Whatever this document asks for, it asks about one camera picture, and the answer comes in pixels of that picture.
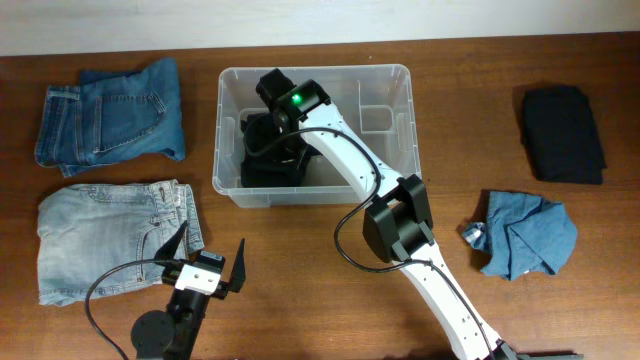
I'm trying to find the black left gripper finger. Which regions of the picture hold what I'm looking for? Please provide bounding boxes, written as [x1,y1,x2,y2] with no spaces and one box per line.
[228,238,246,293]
[154,221,188,260]

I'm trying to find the black garment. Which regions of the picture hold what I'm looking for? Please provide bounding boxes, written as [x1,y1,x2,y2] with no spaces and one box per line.
[522,85,607,185]
[240,113,320,188]

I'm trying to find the clear plastic storage bin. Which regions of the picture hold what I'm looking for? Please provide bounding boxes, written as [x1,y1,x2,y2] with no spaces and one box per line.
[212,64,422,208]

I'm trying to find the blue shirt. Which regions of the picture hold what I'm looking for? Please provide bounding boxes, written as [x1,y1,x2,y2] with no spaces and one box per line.
[462,191,578,281]

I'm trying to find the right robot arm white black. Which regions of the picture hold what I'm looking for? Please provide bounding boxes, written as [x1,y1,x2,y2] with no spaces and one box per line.
[256,69,517,360]

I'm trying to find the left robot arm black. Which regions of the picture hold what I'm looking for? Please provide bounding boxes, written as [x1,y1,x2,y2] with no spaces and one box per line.
[131,222,246,359]

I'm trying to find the light blue folded jeans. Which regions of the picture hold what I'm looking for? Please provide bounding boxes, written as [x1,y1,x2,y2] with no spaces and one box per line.
[37,180,204,306]

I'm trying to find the dark blue folded jeans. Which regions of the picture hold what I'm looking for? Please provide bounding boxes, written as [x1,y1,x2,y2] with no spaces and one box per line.
[34,58,186,177]

